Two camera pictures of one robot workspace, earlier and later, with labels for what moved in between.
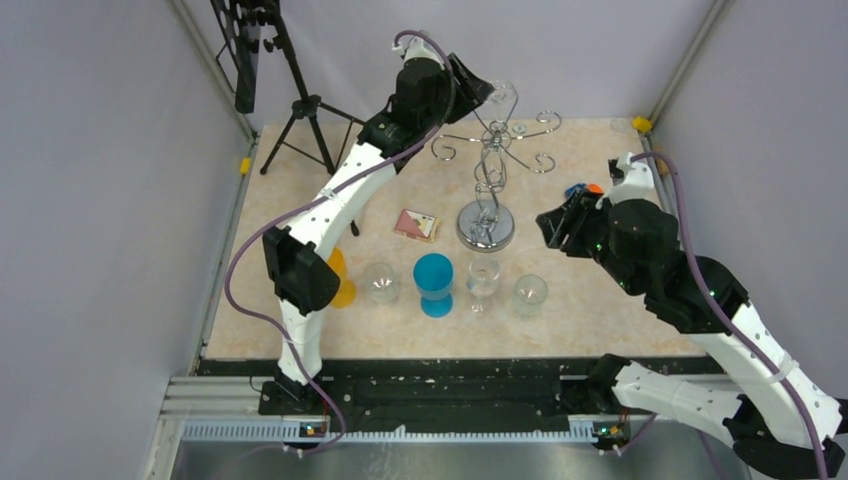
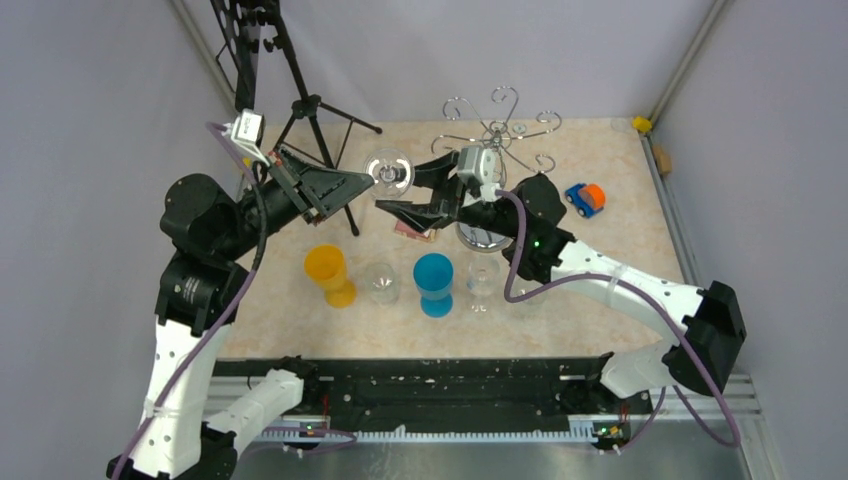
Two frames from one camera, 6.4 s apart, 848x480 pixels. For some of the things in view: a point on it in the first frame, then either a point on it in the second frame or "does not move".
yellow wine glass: x=346 y=295 does not move
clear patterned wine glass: x=381 y=284 does not move
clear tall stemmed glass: x=502 y=93 → x=392 y=171
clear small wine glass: x=482 y=280 does not move
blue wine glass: x=433 y=275 does not move
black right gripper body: x=589 y=235 → x=452 y=194
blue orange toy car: x=584 y=190 does not move
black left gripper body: x=459 y=98 → x=308 y=199
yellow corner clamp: x=642 y=124 does not move
